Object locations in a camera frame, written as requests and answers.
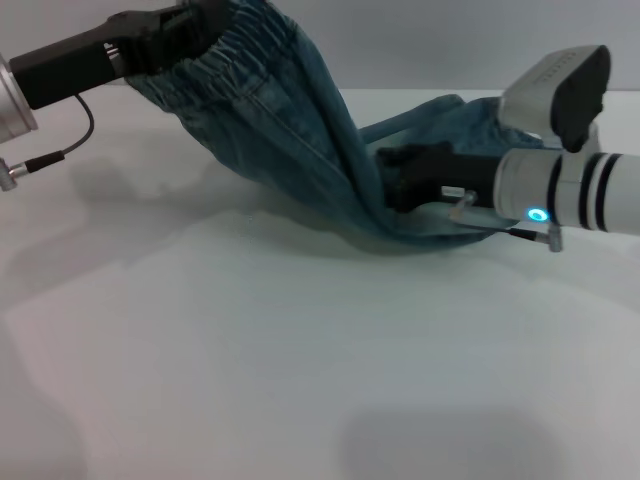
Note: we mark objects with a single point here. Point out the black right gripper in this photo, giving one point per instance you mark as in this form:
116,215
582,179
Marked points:
445,172

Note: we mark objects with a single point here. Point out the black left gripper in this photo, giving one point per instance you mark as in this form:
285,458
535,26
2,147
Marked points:
75,60

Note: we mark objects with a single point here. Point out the blue denim shorts basketball print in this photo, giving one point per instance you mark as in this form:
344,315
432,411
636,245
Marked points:
310,150

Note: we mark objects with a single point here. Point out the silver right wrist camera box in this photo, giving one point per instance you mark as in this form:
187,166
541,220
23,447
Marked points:
560,90

